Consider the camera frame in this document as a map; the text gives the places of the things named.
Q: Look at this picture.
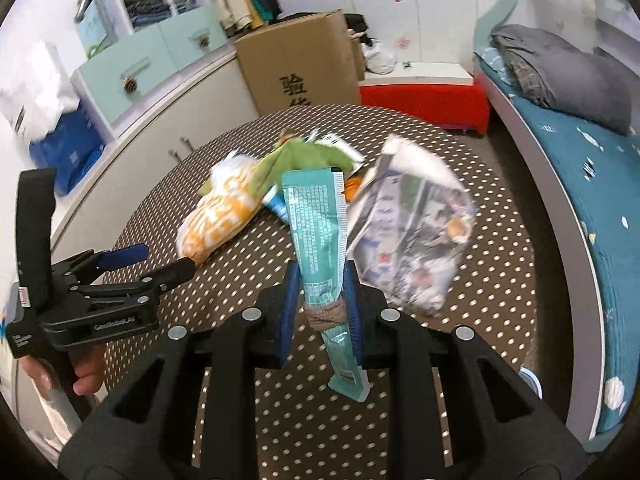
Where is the mint storage box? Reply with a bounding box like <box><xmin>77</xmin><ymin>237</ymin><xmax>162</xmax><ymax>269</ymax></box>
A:
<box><xmin>75</xmin><ymin>0</ymin><xmax>118</xmax><ymax>51</ymax></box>

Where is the teal sachet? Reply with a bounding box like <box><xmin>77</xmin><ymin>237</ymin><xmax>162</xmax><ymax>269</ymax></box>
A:
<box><xmin>281</xmin><ymin>167</ymin><xmax>371</xmax><ymax>402</ymax></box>

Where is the white shopping bag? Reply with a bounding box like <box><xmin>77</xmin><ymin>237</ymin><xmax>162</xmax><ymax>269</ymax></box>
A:
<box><xmin>0</xmin><ymin>42</ymin><xmax>81</xmax><ymax>139</ymax></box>

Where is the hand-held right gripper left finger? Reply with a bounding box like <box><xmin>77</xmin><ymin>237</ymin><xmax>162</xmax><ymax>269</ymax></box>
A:
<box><xmin>57</xmin><ymin>260</ymin><xmax>306</xmax><ymax>480</ymax></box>

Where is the green wrapper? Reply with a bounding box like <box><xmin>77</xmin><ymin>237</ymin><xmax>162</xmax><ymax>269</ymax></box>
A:
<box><xmin>252</xmin><ymin>132</ymin><xmax>366</xmax><ymax>197</ymax></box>

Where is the white plastic bag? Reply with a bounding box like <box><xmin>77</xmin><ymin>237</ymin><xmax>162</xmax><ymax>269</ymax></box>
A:
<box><xmin>362</xmin><ymin>41</ymin><xmax>397</xmax><ymax>75</ymax></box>

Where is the folded jeans stack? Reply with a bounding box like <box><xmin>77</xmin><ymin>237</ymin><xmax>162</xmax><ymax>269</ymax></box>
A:
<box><xmin>125</xmin><ymin>0</ymin><xmax>198</xmax><ymax>28</ymax></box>

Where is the grey printed wrapper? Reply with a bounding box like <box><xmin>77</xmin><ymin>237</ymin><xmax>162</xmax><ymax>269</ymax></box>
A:
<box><xmin>345</xmin><ymin>135</ymin><xmax>477</xmax><ymax>317</ymax></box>

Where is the mint drawer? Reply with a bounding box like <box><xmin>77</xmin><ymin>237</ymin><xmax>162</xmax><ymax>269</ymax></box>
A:
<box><xmin>157</xmin><ymin>2</ymin><xmax>229</xmax><ymax>69</ymax></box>
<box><xmin>80</xmin><ymin>25</ymin><xmax>183</xmax><ymax>124</ymax></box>

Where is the cardboard box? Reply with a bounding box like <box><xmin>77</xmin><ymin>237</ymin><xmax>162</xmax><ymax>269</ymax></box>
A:
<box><xmin>234</xmin><ymin>9</ymin><xmax>362</xmax><ymax>117</ymax></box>

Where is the brown polka dot table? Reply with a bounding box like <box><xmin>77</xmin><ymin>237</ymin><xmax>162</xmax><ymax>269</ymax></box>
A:
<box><xmin>102</xmin><ymin>105</ymin><xmax>540</xmax><ymax>480</ymax></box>

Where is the person's left hand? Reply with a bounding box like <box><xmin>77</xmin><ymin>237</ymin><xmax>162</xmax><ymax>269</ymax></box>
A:
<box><xmin>20</xmin><ymin>345</ymin><xmax>107</xmax><ymax>397</ymax></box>

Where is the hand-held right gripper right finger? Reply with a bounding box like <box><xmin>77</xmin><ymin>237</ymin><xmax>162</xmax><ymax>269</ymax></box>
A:
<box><xmin>342</xmin><ymin>260</ymin><xmax>588</xmax><ymax>480</ymax></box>

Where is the grey duvet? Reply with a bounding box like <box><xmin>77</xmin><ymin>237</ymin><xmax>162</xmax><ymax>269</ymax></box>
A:
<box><xmin>490</xmin><ymin>24</ymin><xmax>632</xmax><ymax>135</ymax></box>

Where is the low white cabinet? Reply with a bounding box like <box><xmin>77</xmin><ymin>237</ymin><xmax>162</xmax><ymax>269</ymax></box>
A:
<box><xmin>50</xmin><ymin>42</ymin><xmax>262</xmax><ymax>261</ymax></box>

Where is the blue shopping bag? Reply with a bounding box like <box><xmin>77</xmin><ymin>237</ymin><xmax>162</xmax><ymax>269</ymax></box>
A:
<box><xmin>29</xmin><ymin>105</ymin><xmax>107</xmax><ymax>197</ymax></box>

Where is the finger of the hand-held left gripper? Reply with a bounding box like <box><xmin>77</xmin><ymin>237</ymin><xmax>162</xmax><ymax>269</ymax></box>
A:
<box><xmin>52</xmin><ymin>244</ymin><xmax>150</xmax><ymax>287</ymax></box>
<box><xmin>75</xmin><ymin>257</ymin><xmax>197</xmax><ymax>311</ymax></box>

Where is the light blue plaid pillow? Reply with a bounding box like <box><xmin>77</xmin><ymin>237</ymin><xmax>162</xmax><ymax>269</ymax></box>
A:
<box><xmin>481</xmin><ymin>47</ymin><xmax>517</xmax><ymax>84</ymax></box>

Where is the black clothes pile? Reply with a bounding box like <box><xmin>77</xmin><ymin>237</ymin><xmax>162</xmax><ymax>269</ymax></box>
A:
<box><xmin>345</xmin><ymin>12</ymin><xmax>372</xmax><ymax>47</ymax></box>

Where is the red bench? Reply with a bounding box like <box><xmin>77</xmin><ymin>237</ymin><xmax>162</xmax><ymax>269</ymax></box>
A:
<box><xmin>359</xmin><ymin>61</ymin><xmax>491</xmax><ymax>136</ymax></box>

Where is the white blue wrapper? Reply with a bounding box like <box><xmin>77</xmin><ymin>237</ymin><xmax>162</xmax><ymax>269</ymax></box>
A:
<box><xmin>261</xmin><ymin>194</ymin><xmax>289</xmax><ymax>222</ymax></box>

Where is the mint bunk bed frame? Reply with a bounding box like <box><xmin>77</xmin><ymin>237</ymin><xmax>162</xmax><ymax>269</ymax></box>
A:
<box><xmin>472</xmin><ymin>0</ymin><xmax>640</xmax><ymax>454</ymax></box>

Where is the white orange packet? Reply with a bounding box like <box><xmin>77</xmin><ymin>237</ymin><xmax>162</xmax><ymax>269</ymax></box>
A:
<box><xmin>177</xmin><ymin>152</ymin><xmax>264</xmax><ymax>267</ymax></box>

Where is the white wardrobe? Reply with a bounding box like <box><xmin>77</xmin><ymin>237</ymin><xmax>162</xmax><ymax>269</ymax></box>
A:
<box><xmin>270</xmin><ymin>0</ymin><xmax>507</xmax><ymax>67</ymax></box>

